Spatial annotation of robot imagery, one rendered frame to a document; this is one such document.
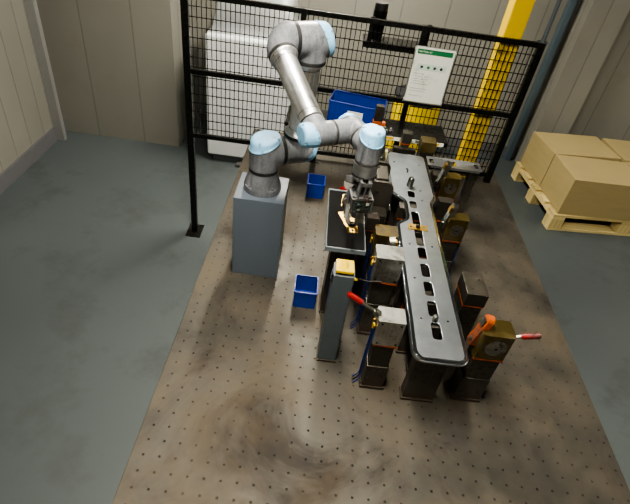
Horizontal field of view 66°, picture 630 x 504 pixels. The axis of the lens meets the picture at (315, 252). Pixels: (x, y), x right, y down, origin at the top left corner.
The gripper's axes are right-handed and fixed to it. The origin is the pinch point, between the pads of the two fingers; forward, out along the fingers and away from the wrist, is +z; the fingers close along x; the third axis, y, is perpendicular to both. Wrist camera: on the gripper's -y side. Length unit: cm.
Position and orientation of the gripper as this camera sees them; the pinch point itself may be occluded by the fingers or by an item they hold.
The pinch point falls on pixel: (352, 221)
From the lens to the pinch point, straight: 165.6
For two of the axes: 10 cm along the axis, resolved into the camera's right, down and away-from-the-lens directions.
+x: 9.9, 0.3, 1.5
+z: -1.2, 7.6, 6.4
